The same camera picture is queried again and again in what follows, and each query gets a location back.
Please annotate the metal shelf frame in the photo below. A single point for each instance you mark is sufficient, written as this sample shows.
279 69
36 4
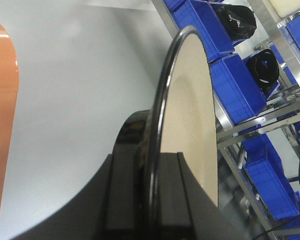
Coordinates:
279 120

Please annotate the blue bin middle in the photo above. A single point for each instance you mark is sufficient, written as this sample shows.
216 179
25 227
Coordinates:
237 89

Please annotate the black bagged item upper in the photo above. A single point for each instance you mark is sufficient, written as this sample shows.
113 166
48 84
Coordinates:
238 20

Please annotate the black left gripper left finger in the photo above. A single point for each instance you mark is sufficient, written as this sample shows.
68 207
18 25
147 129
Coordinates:
105 209

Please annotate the blue bin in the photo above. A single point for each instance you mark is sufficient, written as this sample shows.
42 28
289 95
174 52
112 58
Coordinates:
203 17
264 167
237 89

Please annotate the orange curved panel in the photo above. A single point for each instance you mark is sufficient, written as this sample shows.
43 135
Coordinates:
9 86

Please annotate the cream plate with black rim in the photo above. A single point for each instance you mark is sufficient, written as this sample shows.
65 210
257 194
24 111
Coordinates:
181 120

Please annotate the blue bin lower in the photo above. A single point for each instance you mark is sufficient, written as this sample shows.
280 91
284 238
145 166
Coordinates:
264 167

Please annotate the blue bin upper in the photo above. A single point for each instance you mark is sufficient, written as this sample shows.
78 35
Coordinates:
203 17

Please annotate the black round item in bin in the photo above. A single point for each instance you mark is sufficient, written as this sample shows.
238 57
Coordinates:
264 68

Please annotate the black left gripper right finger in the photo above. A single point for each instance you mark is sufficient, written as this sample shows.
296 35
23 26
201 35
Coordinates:
185 210

